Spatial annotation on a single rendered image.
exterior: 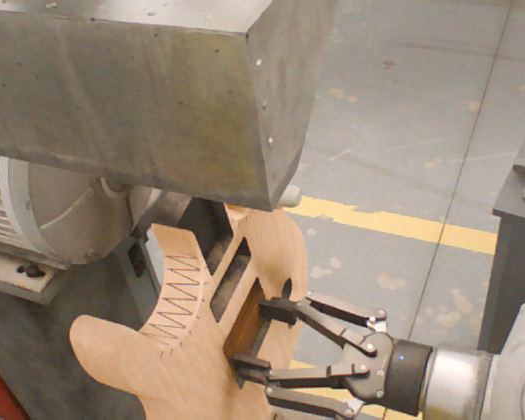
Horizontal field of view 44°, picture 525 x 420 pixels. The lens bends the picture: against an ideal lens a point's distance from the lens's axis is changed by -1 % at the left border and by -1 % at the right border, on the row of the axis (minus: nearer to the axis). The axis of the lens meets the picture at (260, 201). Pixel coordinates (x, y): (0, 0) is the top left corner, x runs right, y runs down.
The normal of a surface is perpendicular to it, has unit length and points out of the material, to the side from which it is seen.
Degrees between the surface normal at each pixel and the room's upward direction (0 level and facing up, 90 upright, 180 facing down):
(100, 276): 90
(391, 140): 0
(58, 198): 88
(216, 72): 90
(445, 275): 0
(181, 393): 88
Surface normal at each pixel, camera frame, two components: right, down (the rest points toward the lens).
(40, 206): 0.61, 0.38
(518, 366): -0.85, -0.52
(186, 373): 0.91, 0.16
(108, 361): -0.41, 0.56
